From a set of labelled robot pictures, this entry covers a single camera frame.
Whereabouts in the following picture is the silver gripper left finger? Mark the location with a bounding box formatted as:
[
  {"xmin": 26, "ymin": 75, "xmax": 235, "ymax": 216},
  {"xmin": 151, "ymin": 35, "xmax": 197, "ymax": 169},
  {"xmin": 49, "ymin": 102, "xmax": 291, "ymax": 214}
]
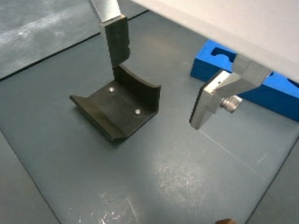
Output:
[{"xmin": 88, "ymin": 0, "xmax": 129, "ymax": 67}]

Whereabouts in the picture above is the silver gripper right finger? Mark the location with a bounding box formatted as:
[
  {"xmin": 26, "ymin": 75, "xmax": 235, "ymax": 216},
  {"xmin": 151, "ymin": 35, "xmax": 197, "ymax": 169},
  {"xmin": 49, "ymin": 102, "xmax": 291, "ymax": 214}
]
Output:
[{"xmin": 189, "ymin": 54, "xmax": 272, "ymax": 130}]

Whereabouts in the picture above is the brown arch block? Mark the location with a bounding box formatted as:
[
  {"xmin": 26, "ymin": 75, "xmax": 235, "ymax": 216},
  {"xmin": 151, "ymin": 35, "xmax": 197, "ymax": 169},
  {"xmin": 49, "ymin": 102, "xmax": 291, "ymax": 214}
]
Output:
[{"xmin": 215, "ymin": 219, "xmax": 237, "ymax": 224}]

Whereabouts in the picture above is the blue foam shape board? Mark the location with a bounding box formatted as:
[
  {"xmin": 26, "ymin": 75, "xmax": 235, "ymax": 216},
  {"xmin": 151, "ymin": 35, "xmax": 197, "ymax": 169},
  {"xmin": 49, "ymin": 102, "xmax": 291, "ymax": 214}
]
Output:
[{"xmin": 191, "ymin": 40, "xmax": 299, "ymax": 122}]

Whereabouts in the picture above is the dark grey cradle fixture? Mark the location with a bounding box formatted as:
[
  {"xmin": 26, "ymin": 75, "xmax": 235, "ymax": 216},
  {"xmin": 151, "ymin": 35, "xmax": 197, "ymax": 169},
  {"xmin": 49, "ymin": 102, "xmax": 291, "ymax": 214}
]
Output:
[{"xmin": 69, "ymin": 65, "xmax": 161, "ymax": 142}]

